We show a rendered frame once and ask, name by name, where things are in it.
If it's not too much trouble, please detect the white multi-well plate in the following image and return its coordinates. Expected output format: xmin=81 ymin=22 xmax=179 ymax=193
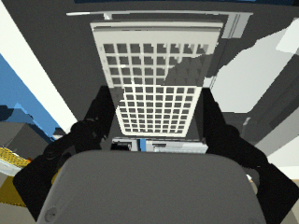
xmin=154 ymin=146 xmax=207 ymax=153

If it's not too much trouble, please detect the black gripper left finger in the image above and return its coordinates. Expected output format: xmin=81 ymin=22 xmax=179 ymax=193
xmin=12 ymin=86 xmax=116 ymax=222

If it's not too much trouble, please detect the blue bench mat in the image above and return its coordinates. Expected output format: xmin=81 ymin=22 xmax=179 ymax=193
xmin=0 ymin=0 xmax=295 ymax=144

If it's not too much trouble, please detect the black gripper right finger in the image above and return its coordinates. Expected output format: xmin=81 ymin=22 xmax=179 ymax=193
xmin=193 ymin=87 xmax=299 ymax=224

